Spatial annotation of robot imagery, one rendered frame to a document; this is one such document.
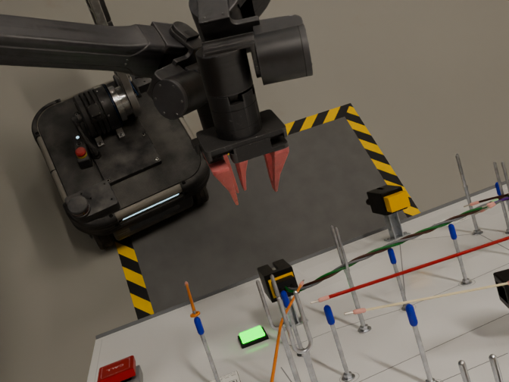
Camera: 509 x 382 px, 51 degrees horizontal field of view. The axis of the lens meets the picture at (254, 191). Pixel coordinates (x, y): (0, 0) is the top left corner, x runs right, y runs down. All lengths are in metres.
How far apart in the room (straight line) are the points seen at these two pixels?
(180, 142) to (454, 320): 1.50
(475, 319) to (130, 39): 0.58
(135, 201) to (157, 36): 1.16
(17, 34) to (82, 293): 1.46
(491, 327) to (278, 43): 0.39
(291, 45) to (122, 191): 1.42
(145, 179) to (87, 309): 0.51
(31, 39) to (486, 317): 0.64
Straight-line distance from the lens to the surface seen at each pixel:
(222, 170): 0.64
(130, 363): 0.79
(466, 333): 0.66
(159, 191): 1.92
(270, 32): 0.62
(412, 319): 0.54
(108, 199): 1.90
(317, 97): 2.48
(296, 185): 2.19
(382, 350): 0.66
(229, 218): 2.11
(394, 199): 1.00
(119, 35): 0.80
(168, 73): 0.78
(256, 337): 0.78
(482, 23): 3.02
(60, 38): 0.75
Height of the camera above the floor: 1.87
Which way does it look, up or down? 59 degrees down
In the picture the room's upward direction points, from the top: straight up
